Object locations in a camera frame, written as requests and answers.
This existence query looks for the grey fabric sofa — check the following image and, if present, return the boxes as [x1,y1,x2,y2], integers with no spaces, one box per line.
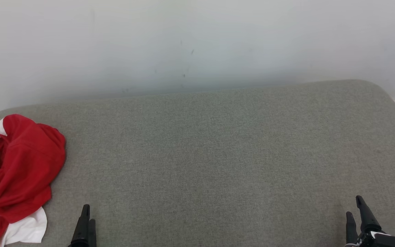
[0,80,395,247]

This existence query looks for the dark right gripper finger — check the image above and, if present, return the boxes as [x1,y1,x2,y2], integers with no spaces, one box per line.
[356,196,382,237]
[346,212,359,245]

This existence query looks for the red basketball jersey number 23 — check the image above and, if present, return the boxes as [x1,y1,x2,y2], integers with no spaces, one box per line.
[0,206,48,247]

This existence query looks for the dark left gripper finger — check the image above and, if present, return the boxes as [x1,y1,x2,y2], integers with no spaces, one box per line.
[88,219,97,247]
[70,204,91,247]

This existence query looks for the red shorts with white band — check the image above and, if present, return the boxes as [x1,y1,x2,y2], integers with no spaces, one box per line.
[0,114,66,223]

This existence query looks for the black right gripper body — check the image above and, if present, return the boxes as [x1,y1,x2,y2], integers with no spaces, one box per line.
[344,231,395,247]

